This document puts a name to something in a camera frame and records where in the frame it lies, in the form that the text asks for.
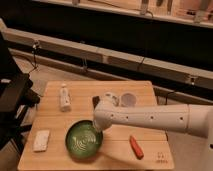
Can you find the wooden folding table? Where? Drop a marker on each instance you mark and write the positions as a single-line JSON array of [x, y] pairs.
[[116, 153]]

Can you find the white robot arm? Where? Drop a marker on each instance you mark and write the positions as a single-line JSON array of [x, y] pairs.
[[195, 120]]

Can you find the black rectangular block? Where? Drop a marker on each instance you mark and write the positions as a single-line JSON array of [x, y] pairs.
[[95, 101]]

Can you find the green ceramic bowl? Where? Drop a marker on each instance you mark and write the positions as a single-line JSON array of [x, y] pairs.
[[82, 140]]

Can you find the white tube bottle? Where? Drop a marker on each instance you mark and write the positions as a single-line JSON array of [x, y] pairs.
[[65, 104]]

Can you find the black equipment stand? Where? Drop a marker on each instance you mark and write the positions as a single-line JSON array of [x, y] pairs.
[[16, 96]]

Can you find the white sponge block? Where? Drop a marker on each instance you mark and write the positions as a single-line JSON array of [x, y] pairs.
[[41, 141]]

